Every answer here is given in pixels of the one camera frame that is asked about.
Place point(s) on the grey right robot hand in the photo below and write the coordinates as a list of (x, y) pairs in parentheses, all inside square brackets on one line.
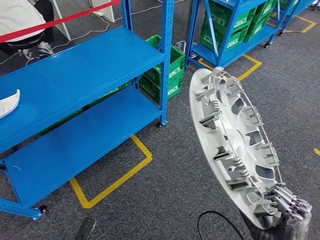
[(295, 228)]

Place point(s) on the grey plastic wheel hubcap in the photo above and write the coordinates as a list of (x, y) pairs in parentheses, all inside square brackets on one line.
[(232, 139)]

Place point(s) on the blue metal shelf rack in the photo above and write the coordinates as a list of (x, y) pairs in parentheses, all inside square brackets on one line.
[(291, 15), (207, 53), (75, 66)]

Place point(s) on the white plastic trim part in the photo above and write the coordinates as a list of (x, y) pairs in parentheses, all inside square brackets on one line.
[(8, 106)]

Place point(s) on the white desk panel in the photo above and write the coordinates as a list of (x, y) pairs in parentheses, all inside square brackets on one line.
[(103, 10), (61, 18)]

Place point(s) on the white power strip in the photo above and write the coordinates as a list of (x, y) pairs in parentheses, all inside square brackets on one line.
[(100, 14)]

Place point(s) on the red barrier belt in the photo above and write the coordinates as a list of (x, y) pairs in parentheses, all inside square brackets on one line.
[(62, 21)]

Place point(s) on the person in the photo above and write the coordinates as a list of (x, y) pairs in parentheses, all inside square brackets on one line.
[(17, 16)]

